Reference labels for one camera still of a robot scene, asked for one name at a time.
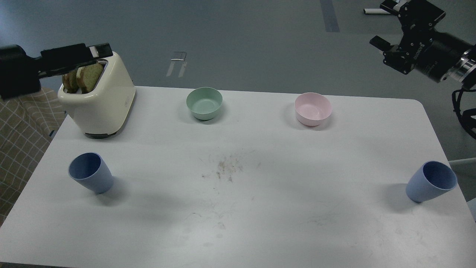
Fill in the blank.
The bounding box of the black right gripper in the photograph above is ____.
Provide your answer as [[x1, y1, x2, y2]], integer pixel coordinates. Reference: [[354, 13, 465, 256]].
[[369, 0, 475, 83]]

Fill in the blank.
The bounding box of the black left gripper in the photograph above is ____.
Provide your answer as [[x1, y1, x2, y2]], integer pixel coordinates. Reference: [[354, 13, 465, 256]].
[[37, 43, 113, 79]]

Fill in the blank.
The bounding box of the blue cup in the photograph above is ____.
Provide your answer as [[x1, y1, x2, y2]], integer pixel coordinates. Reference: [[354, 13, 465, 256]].
[[406, 161, 458, 202], [68, 152, 114, 194]]

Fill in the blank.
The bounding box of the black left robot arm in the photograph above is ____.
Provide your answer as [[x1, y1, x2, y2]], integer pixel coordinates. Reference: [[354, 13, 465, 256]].
[[0, 44, 113, 101]]

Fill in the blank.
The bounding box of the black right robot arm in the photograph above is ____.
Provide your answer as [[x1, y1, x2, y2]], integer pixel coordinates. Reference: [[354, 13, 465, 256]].
[[370, 0, 476, 138]]

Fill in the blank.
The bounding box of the right toast slice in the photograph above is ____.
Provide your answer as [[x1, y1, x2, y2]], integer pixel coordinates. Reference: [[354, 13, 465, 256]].
[[76, 63, 104, 94]]

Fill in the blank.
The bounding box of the toast slice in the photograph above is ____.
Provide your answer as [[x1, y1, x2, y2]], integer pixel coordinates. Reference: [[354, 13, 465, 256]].
[[62, 70, 79, 94], [76, 63, 104, 94]]

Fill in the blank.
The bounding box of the white stand base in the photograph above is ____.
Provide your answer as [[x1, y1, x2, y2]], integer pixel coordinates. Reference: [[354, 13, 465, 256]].
[[363, 8, 391, 15]]

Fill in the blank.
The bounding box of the left toast slice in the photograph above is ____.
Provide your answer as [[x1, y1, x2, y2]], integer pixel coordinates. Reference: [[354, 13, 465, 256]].
[[62, 70, 79, 94]]

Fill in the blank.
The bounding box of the cream white toaster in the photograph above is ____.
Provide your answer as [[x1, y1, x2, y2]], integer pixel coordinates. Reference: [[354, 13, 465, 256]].
[[58, 52, 136, 138]]

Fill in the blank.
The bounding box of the beige checkered cloth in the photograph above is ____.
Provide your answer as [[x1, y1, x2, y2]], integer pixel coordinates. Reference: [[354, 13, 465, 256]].
[[0, 88, 66, 223]]

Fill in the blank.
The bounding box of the green bowl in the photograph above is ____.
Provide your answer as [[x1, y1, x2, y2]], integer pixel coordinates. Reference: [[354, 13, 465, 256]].
[[186, 87, 223, 121]]

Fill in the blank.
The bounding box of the pink bowl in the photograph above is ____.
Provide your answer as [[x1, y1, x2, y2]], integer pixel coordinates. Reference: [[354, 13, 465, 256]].
[[294, 93, 333, 127]]

